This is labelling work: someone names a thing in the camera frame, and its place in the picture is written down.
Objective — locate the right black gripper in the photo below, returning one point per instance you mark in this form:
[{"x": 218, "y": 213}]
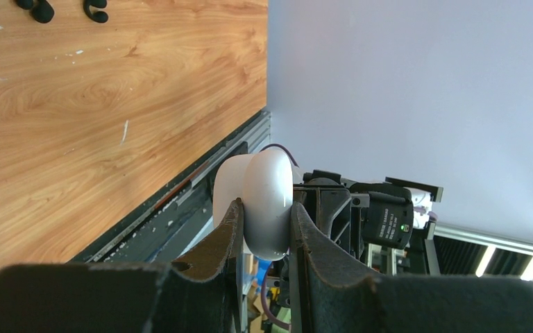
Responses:
[{"x": 327, "y": 201}]

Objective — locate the black earbud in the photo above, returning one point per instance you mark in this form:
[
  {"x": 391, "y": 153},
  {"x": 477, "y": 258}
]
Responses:
[
  {"x": 40, "y": 10},
  {"x": 93, "y": 9}
]

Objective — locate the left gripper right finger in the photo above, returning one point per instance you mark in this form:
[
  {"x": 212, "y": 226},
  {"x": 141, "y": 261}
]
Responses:
[{"x": 330, "y": 290}]

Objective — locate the black earbud left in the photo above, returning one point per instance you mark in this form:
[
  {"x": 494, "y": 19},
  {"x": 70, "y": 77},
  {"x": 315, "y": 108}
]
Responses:
[{"x": 40, "y": 10}]

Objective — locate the black earbud right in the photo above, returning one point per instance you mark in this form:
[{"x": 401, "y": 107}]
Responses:
[{"x": 93, "y": 9}]

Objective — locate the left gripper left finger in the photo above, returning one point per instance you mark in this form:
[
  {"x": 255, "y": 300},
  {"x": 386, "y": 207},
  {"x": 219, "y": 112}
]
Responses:
[{"x": 201, "y": 290}]

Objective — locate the white earbud charging case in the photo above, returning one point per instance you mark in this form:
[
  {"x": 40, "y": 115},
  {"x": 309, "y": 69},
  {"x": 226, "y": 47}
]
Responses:
[{"x": 264, "y": 183}]

